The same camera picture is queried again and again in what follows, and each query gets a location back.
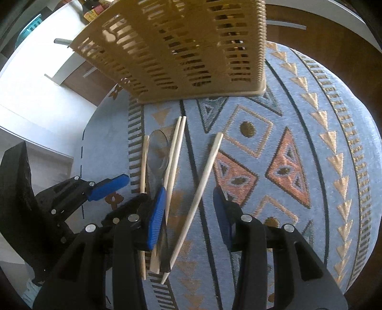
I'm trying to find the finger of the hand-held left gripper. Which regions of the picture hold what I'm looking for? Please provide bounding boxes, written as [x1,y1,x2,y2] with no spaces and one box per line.
[101,194,153,227]
[36,175,130,215]

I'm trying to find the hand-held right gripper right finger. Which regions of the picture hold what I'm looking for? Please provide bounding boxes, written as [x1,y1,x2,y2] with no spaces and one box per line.
[213,185,348,310]

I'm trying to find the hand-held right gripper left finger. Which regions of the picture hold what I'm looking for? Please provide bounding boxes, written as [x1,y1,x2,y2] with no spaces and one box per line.
[33,187,166,310]

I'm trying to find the wooden chopstick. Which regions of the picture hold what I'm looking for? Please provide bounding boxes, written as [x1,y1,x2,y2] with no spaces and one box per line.
[149,116,183,273]
[139,135,150,281]
[160,132,224,284]
[152,116,187,273]

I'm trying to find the clear plastic spoon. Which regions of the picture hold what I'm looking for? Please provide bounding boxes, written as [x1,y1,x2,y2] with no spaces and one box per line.
[148,129,172,272]

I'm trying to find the yellow slotted plastic utensil basket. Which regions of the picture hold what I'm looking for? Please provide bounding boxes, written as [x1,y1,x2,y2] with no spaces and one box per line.
[69,0,267,104]

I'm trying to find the teal plastic basket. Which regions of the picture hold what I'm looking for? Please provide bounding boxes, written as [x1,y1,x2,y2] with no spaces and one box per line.
[16,13,42,45]

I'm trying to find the dark bottle with yellow label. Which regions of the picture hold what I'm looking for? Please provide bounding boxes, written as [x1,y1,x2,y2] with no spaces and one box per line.
[83,0,103,22]

